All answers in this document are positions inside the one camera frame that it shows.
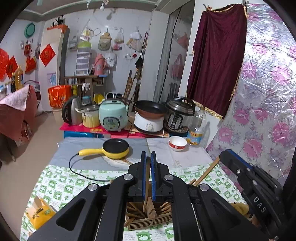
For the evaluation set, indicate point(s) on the hanging beige bag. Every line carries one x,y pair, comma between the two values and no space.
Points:
104,41

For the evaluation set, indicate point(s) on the pink covered furniture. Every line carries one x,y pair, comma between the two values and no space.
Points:
18,111

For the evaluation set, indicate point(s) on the red diamond paper decoration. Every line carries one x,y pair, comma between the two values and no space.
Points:
47,55
12,66

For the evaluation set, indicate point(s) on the wooden side table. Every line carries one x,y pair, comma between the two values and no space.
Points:
81,81

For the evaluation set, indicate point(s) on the cream pot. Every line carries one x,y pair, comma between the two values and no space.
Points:
90,117

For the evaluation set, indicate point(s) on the hanging white brush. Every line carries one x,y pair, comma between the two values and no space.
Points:
134,41

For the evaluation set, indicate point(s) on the green checkered tablecloth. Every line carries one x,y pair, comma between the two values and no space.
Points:
60,185

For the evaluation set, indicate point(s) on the white tote bag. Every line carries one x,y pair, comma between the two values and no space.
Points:
111,59

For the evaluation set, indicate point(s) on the hanging clear bag red contents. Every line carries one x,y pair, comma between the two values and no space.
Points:
118,41

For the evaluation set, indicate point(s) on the yellow oil bottle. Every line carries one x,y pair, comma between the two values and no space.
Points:
19,78

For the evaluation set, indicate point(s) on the panda plush toy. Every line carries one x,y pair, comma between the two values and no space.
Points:
58,20

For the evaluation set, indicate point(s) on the brown frying pan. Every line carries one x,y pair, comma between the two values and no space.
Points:
150,108

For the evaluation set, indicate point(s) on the yellow tissue pack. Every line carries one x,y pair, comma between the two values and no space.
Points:
40,213

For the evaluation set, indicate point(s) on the clear plastic bottle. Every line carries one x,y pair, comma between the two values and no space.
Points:
196,129

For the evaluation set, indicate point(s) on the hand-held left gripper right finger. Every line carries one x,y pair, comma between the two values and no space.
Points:
153,178

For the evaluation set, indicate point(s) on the green round basin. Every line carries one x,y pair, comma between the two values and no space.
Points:
30,30

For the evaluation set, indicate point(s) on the white cooker with wok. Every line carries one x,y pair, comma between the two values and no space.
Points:
148,124

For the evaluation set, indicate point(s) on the red gift bag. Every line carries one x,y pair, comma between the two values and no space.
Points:
59,96

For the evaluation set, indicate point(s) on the maroon curtain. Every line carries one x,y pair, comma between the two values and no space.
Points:
215,58

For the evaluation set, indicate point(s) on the floral plastic sheet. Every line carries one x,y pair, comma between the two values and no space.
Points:
261,92

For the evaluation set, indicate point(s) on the leaning wooden sticks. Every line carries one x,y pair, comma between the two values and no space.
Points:
131,85

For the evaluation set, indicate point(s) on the red and white bowl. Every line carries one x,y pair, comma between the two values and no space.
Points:
177,143

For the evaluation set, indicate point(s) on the plastic drawer tower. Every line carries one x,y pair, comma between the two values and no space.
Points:
83,58

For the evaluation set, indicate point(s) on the wooden utensil holder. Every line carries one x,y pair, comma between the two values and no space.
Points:
148,223

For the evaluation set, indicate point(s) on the steel pressure cooker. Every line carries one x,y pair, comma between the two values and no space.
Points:
179,115

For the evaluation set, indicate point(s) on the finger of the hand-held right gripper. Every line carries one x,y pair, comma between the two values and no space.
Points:
233,162

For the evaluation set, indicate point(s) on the wooden chopstick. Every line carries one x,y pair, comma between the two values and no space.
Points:
148,190
207,171

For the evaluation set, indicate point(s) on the mint green rice cooker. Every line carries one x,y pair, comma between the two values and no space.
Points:
113,115

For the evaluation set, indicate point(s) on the pink thermos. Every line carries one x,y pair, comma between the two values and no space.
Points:
99,64

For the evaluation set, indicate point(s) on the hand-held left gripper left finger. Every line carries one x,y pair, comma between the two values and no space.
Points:
143,178

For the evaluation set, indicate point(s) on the bundle of chopsticks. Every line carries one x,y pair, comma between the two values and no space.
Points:
136,212

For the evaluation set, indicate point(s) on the yellow electric frying pan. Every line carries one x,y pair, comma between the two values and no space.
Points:
115,149

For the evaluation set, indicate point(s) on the steel electric kettle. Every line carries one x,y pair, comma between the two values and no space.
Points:
72,111

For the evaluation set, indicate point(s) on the hanging yellow plastic bag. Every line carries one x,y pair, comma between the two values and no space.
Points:
86,32

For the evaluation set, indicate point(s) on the white refrigerator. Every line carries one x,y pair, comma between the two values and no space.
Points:
53,76

